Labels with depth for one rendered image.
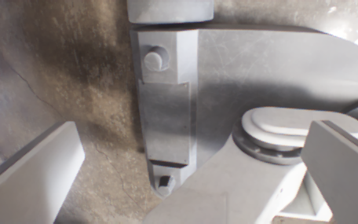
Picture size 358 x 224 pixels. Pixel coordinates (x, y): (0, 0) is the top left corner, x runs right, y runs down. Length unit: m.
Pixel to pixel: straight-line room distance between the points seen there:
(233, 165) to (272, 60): 0.24
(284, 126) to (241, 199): 0.14
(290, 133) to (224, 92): 0.19
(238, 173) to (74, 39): 0.67
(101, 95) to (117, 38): 0.23
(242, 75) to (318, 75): 0.16
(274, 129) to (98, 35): 0.60
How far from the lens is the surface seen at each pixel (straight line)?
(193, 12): 0.44
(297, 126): 0.37
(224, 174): 0.32
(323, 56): 0.49
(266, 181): 0.32
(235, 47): 0.45
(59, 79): 0.90
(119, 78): 0.74
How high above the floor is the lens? 0.61
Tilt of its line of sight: 59 degrees down
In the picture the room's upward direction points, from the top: 155 degrees counter-clockwise
